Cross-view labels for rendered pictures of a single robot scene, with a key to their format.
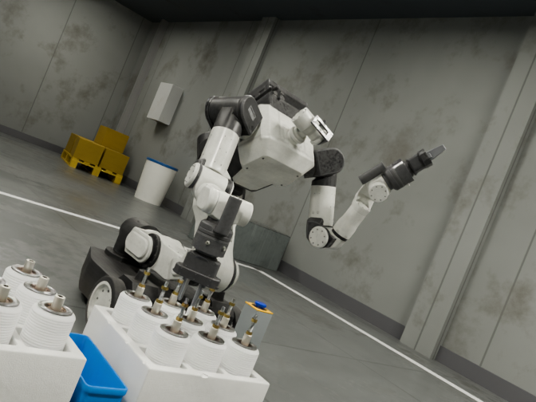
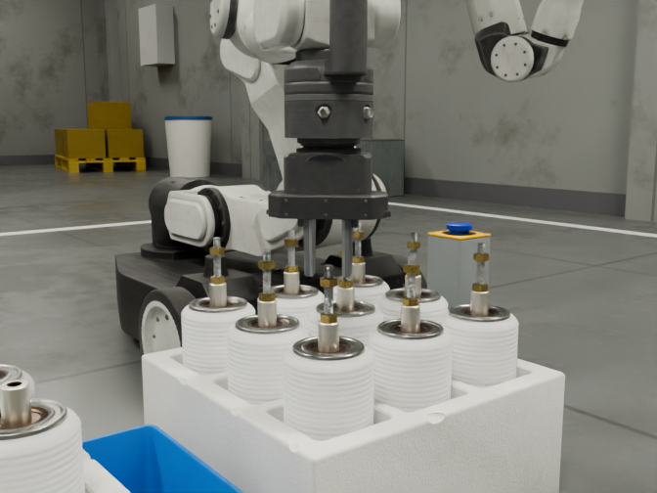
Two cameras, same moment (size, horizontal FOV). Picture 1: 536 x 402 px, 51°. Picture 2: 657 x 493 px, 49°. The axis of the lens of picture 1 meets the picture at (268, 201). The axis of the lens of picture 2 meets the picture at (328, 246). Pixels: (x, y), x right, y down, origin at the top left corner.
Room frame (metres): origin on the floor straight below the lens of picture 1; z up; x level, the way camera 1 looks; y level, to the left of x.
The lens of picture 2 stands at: (0.67, 0.08, 0.48)
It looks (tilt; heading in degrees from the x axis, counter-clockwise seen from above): 9 degrees down; 1
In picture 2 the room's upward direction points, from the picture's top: straight up
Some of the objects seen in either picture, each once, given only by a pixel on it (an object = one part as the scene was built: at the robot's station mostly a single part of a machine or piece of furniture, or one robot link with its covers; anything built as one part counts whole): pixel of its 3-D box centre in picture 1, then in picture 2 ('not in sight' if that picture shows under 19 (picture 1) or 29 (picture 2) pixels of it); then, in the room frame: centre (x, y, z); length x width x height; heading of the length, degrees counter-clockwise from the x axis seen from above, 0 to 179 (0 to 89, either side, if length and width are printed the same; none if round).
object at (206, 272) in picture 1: (204, 258); (328, 156); (1.40, 0.09, 0.45); 0.13 x 0.10 x 0.12; 85
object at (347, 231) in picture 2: (199, 294); (350, 246); (1.40, 0.07, 0.36); 0.03 x 0.02 x 0.06; 175
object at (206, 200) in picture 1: (218, 202); (305, 16); (1.43, 0.12, 0.59); 0.13 x 0.09 x 0.07; 21
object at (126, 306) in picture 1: (125, 325); (220, 372); (1.58, 0.24, 0.16); 0.10 x 0.10 x 0.18
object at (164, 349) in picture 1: (160, 364); (328, 430); (1.40, 0.09, 0.16); 0.10 x 0.10 x 0.18
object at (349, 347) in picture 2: (174, 331); (328, 348); (1.40, 0.09, 0.25); 0.08 x 0.08 x 0.01
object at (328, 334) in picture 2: (175, 326); (328, 336); (1.40, 0.09, 0.26); 0.02 x 0.02 x 0.03
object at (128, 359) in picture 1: (168, 372); (345, 428); (1.57, 0.07, 0.09); 0.39 x 0.39 x 0.18; 39
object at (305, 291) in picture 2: (171, 303); (291, 291); (1.66, 0.15, 0.25); 0.08 x 0.08 x 0.01
